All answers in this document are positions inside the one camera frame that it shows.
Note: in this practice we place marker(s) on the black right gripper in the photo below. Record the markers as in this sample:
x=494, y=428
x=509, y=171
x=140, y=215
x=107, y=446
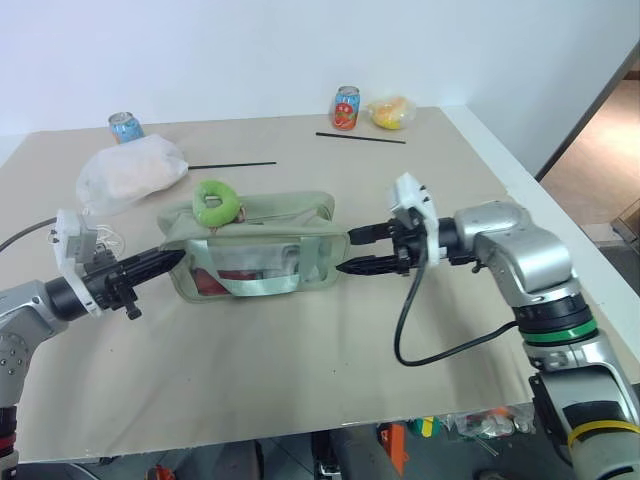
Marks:
x=412, y=245

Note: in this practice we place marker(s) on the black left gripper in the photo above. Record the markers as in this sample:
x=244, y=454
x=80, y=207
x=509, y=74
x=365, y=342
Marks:
x=111, y=287

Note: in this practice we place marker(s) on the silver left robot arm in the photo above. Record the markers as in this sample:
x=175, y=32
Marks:
x=26, y=311

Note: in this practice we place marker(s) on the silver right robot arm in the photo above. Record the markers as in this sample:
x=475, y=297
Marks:
x=525, y=250

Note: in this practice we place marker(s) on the green zip pouch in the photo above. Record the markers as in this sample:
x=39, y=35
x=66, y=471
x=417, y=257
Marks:
x=280, y=225

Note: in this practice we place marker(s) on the white translucent plastic bag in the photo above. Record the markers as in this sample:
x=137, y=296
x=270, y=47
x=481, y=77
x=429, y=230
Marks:
x=130, y=172

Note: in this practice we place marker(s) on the black stick right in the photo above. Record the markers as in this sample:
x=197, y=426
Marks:
x=360, y=138

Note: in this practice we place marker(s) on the black stick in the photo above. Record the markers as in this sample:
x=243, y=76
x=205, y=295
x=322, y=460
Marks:
x=360, y=138
x=232, y=164

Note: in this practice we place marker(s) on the black stick left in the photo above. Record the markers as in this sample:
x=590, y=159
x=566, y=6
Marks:
x=232, y=164

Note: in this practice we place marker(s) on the beige table cover sheet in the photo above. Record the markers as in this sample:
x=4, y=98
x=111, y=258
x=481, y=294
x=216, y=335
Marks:
x=250, y=360

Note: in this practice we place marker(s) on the clear bag of yellow fruit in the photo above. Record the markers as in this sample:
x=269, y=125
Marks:
x=391, y=112

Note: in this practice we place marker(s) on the blue drink can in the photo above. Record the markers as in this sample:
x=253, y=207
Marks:
x=126, y=130

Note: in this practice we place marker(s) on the red orange drink can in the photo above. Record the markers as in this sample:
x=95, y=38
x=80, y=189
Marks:
x=346, y=112

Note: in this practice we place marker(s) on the green yellow red roll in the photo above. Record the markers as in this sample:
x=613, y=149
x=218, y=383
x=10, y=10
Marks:
x=425, y=427

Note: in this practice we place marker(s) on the orange black tool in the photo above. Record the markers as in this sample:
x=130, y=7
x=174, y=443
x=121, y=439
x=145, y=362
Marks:
x=392, y=445

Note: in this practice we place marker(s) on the small orange object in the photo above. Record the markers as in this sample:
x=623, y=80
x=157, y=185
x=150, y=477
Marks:
x=161, y=472

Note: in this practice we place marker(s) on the clear bag of small parts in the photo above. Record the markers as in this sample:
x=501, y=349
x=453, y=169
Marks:
x=492, y=425

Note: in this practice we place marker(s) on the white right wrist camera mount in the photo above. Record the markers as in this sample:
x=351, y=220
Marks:
x=406, y=192

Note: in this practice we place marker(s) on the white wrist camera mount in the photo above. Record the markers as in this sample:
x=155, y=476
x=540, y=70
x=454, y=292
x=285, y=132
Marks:
x=406, y=192
x=64, y=235

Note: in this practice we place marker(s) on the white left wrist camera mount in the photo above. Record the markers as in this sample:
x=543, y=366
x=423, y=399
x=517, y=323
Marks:
x=64, y=235

